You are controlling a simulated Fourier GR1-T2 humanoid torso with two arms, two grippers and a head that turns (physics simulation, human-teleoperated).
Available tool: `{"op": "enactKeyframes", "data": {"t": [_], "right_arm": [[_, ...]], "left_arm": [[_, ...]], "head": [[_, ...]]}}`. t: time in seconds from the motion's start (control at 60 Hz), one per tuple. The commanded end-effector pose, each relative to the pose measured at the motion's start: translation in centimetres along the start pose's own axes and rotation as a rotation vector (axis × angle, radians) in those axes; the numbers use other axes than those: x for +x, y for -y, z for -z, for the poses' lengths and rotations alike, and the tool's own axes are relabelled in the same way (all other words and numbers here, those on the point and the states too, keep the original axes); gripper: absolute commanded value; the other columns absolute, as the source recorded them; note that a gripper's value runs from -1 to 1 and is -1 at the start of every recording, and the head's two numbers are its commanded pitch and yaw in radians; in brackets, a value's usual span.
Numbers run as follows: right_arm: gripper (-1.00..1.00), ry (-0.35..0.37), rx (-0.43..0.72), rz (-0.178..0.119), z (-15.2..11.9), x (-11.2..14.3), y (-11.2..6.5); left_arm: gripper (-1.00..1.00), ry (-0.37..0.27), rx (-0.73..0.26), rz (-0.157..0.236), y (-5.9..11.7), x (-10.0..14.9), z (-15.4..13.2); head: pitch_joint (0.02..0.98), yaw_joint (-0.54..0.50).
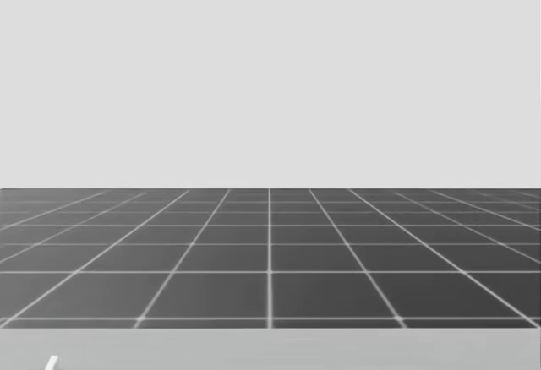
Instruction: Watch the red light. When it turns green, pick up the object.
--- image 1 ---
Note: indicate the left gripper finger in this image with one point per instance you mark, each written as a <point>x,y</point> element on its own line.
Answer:
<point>51,362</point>

